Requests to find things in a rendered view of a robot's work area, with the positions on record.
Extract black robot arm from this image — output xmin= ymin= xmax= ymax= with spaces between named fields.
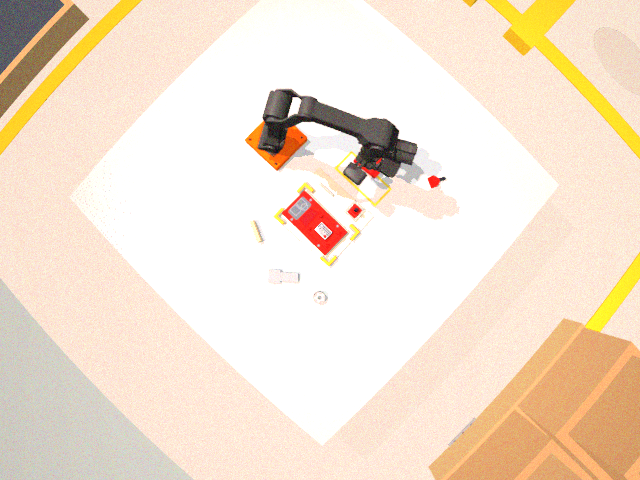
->
xmin=256 ymin=88 xmax=418 ymax=178

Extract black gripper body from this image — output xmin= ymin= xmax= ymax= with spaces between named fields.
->
xmin=343 ymin=146 xmax=381 ymax=185

